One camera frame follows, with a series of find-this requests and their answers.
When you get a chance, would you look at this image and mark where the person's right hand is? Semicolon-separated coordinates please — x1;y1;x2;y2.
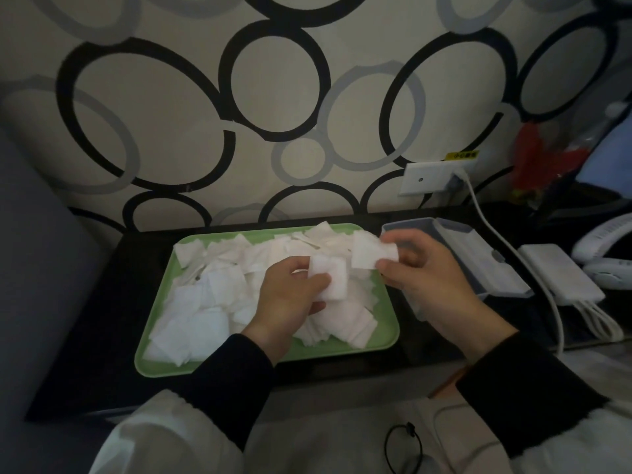
376;229;519;363

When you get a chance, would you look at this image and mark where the person's left hand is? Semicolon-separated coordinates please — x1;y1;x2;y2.
242;255;332;367

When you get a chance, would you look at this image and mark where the clear plastic box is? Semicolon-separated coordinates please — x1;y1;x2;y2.
380;217;490;321

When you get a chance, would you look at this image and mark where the pile of white cotton pads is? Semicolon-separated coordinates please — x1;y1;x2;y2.
143;221;384;367

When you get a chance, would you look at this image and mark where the green plastic tray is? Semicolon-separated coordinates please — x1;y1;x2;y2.
134;223;401;379

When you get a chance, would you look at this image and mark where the person's left forearm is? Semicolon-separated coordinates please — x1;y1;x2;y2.
88;334;277;474

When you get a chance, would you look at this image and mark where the person's right forearm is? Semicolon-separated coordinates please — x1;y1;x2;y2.
456;330;632;474

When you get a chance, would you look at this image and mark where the orange flat piece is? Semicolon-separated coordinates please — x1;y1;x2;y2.
428;365;470;400

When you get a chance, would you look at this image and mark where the white power bank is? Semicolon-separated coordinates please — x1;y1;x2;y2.
518;244;606;305

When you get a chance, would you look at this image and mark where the red decoration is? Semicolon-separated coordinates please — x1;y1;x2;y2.
511;122;589;201

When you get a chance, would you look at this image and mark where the white neck fan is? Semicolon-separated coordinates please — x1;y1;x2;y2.
571;211;632;298

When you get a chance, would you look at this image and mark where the blue curtain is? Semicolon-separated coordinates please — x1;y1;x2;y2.
575;113;632;198

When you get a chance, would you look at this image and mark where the grey upholstered sofa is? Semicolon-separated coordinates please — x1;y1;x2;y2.
0;128;109;430

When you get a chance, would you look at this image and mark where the white wall socket plate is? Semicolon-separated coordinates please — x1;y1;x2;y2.
398;161;470;197

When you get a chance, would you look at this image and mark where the white charger cable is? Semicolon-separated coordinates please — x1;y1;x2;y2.
452;167;566;354

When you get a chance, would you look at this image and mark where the thin white cable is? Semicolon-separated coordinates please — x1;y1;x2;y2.
432;399;502;462

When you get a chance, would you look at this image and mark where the white looped cable bundle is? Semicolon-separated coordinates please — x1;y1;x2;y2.
565;298;624;342

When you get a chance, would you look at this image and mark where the black hair tie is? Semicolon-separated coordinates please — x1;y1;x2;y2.
384;421;425;474

